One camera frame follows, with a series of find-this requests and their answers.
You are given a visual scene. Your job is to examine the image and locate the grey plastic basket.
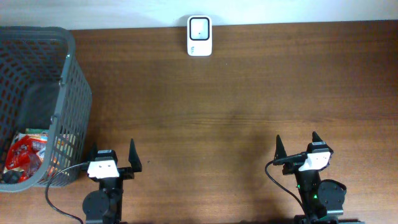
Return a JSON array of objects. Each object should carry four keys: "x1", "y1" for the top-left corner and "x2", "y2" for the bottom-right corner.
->
[{"x1": 1, "y1": 26, "x2": 92, "y2": 193}]

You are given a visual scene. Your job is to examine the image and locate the red snack bag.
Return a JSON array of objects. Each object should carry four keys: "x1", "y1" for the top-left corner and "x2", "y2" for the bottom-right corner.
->
[{"x1": 2, "y1": 133, "x2": 48, "y2": 184}]

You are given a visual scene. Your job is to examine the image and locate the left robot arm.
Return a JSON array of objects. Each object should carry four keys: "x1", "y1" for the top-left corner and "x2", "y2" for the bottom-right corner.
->
[{"x1": 82, "y1": 139, "x2": 142, "y2": 224}]

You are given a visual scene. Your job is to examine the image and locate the green tissue pack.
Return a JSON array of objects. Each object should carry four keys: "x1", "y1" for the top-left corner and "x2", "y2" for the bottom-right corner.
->
[{"x1": 25, "y1": 128, "x2": 49, "y2": 134}]

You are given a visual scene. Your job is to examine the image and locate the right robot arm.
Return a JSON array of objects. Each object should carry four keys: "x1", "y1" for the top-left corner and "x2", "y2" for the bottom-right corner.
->
[{"x1": 271, "y1": 132, "x2": 346, "y2": 223}]

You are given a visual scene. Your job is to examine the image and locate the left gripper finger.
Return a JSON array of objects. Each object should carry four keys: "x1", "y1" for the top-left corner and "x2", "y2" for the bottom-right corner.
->
[
  {"x1": 86, "y1": 142, "x2": 98, "y2": 162},
  {"x1": 128, "y1": 139, "x2": 142, "y2": 172}
]

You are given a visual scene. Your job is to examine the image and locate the white barcode scanner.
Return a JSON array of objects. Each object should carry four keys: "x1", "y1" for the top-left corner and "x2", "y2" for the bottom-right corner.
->
[{"x1": 187, "y1": 15, "x2": 213, "y2": 57}]

